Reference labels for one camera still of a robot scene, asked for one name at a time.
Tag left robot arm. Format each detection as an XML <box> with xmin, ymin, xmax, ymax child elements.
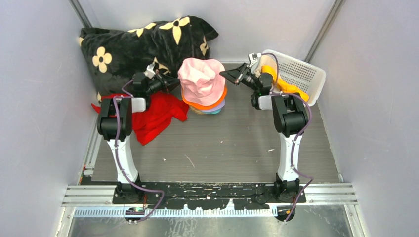
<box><xmin>96</xmin><ymin>71</ymin><xmax>180</xmax><ymax>204</ymax></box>

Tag yellow bucket hat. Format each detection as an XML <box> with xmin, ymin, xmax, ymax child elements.
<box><xmin>261</xmin><ymin>65</ymin><xmax>309</xmax><ymax>102</ymax></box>

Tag pink bucket hat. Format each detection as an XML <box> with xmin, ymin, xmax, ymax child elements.
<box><xmin>178</xmin><ymin>58</ymin><xmax>227</xmax><ymax>110</ymax></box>

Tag orange bucket hat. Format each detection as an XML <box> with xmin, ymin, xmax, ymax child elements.
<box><xmin>181</xmin><ymin>85</ymin><xmax>228</xmax><ymax>111</ymax></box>

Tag turquoise bucket hat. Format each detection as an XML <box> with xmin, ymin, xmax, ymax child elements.
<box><xmin>206</xmin><ymin>109</ymin><xmax>222</xmax><ymax>114</ymax></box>

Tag black floral plush pillow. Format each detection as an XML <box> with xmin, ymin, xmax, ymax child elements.
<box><xmin>79</xmin><ymin>16</ymin><xmax>219</xmax><ymax>96</ymax></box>

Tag wooden hat stand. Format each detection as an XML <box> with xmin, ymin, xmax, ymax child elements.
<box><xmin>189</xmin><ymin>106</ymin><xmax>206</xmax><ymax>115</ymax></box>

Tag aluminium rail frame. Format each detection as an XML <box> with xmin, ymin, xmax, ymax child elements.
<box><xmin>61</xmin><ymin>185</ymin><xmax>358</xmax><ymax>218</ymax></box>

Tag beige bucket hat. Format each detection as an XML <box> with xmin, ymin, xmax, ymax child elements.
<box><xmin>254</xmin><ymin>55</ymin><xmax>278</xmax><ymax>78</ymax></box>

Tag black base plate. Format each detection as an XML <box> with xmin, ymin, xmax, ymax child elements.
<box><xmin>112</xmin><ymin>182</ymin><xmax>306</xmax><ymax>210</ymax></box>

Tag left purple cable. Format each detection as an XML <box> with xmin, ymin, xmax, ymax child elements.
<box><xmin>112</xmin><ymin>80</ymin><xmax>166</xmax><ymax>224</ymax></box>

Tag lavender bucket hat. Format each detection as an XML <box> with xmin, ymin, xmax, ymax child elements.
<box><xmin>201</xmin><ymin>100</ymin><xmax>225</xmax><ymax>113</ymax></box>

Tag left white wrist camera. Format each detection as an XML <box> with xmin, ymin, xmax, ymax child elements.
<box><xmin>144</xmin><ymin>63</ymin><xmax>156</xmax><ymax>79</ymax></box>

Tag white plastic basket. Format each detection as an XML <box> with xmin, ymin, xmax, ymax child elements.
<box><xmin>251</xmin><ymin>49</ymin><xmax>326</xmax><ymax>106</ymax></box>

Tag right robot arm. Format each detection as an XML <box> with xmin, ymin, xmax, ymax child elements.
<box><xmin>219</xmin><ymin>63</ymin><xmax>309</xmax><ymax>202</ymax></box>

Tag purple cable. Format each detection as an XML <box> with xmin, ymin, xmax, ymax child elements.
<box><xmin>112</xmin><ymin>80</ymin><xmax>166</xmax><ymax>224</ymax></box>
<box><xmin>261</xmin><ymin>52</ymin><xmax>314</xmax><ymax>223</ymax></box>

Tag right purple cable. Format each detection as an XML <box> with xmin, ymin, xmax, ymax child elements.
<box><xmin>261</xmin><ymin>52</ymin><xmax>314</xmax><ymax>223</ymax></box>

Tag red cloth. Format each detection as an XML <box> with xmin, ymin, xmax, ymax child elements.
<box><xmin>91</xmin><ymin>91</ymin><xmax>191</xmax><ymax>146</ymax></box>

